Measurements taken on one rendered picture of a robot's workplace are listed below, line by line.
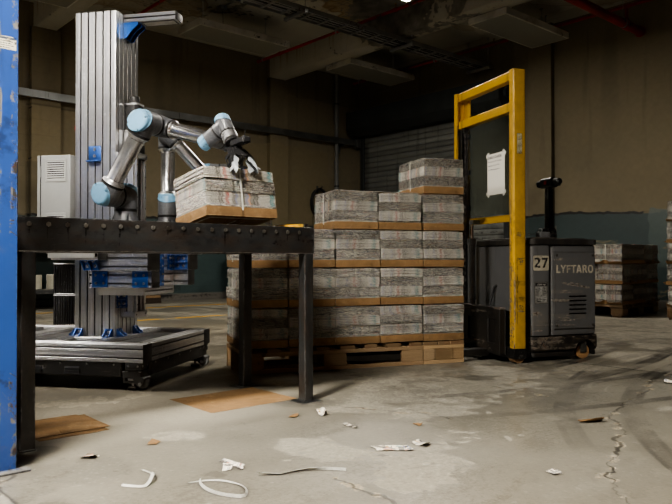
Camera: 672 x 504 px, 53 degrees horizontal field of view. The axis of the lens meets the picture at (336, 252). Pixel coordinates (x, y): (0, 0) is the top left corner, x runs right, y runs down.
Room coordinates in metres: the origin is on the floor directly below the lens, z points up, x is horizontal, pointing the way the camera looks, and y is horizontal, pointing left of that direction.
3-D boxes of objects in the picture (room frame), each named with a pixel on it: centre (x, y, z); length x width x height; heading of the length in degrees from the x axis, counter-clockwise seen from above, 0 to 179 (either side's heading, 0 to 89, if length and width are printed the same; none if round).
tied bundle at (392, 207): (4.36, -0.34, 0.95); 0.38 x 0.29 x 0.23; 18
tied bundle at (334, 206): (4.26, -0.06, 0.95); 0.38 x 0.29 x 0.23; 20
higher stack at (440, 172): (4.46, -0.62, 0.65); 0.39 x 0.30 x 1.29; 20
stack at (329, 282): (4.21, 0.07, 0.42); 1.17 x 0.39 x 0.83; 110
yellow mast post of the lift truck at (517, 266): (4.29, -1.14, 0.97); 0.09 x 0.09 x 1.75; 20
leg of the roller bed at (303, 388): (3.15, 0.14, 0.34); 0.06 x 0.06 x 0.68; 41
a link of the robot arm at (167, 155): (4.20, 1.04, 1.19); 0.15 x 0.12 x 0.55; 14
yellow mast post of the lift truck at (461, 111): (4.91, -0.91, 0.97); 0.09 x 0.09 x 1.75; 20
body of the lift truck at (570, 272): (4.73, -1.37, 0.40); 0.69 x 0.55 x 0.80; 20
